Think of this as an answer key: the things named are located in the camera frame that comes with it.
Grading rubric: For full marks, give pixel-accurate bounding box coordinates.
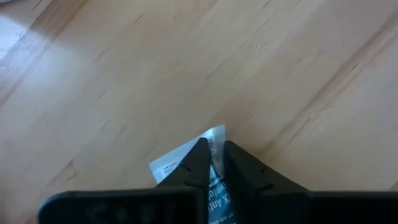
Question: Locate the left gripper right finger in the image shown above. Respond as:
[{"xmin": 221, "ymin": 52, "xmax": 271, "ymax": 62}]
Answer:
[{"xmin": 223, "ymin": 139, "xmax": 398, "ymax": 224}]

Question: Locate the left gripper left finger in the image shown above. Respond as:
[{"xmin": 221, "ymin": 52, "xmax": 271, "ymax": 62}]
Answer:
[{"xmin": 37, "ymin": 137, "xmax": 213, "ymax": 224}]

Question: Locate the square printed antiseptic wipe packet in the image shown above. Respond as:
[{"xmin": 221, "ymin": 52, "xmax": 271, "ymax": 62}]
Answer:
[{"xmin": 148, "ymin": 124, "xmax": 239, "ymax": 224}]

